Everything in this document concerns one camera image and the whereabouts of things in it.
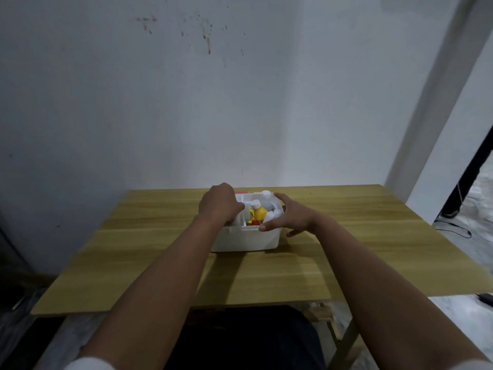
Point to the white first aid box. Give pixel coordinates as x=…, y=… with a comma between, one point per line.
x=246, y=240
x=240, y=193

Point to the wooden table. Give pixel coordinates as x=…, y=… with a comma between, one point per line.
x=404, y=242

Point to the person's white left sleeve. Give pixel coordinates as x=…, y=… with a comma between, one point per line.
x=92, y=364

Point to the person's left forearm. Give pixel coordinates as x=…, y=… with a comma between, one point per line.
x=154, y=289

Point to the person's right hand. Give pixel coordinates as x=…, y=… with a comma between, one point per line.
x=296, y=219

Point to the black power adapter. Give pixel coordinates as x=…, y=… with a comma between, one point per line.
x=486, y=297

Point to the person's left hand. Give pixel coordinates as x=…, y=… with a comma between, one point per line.
x=219, y=206

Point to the person's black trousers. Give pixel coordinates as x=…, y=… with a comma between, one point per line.
x=250, y=342

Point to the yellow bottle white cap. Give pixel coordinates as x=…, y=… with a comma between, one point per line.
x=260, y=213

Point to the person's right forearm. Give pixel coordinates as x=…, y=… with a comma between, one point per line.
x=385, y=296

